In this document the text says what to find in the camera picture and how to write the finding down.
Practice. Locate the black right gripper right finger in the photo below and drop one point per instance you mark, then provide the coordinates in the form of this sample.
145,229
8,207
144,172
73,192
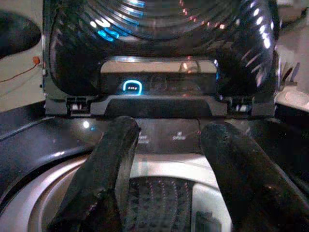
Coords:
243,174

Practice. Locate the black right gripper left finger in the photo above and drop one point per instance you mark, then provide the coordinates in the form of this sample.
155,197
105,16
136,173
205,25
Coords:
106,159

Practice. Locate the black top-load washing machine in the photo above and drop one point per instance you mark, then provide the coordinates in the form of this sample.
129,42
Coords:
60,142

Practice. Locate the steel washer drum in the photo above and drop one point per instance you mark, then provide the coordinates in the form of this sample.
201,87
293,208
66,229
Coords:
164,193

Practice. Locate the glossy black washer lid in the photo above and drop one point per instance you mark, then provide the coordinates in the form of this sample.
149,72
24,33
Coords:
159,48

